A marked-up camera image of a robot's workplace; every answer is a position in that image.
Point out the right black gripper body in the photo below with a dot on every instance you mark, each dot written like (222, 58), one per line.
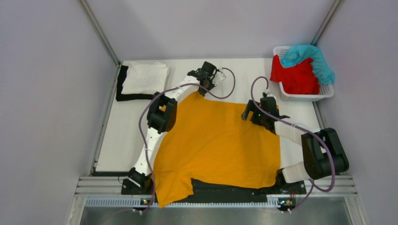
(258, 117)

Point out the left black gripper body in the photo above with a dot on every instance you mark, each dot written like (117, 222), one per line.
(210, 84)

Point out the yellow t shirt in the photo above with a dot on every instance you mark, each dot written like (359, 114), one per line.
(211, 143)

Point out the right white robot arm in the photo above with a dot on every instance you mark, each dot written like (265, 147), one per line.
(322, 151)

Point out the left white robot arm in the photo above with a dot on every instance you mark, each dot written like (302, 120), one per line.
(161, 117)

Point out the red t shirt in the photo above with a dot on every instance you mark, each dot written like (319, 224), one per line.
(299, 79)

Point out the folded white t shirt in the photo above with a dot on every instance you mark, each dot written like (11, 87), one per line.
(145, 78)

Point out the white plastic basket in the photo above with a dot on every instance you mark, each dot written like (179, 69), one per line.
(326, 91)

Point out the folded black t shirt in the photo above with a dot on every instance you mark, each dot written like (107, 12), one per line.
(120, 97)

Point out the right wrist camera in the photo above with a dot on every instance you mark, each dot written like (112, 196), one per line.
(268, 94)

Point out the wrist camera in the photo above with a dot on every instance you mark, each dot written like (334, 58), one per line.
(268, 94)
(218, 77)

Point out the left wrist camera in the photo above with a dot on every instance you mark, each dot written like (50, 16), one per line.
(218, 77)

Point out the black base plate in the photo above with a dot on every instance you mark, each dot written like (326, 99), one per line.
(202, 192)

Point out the aluminium frame rail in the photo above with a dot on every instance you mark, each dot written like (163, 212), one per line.
(110, 192)

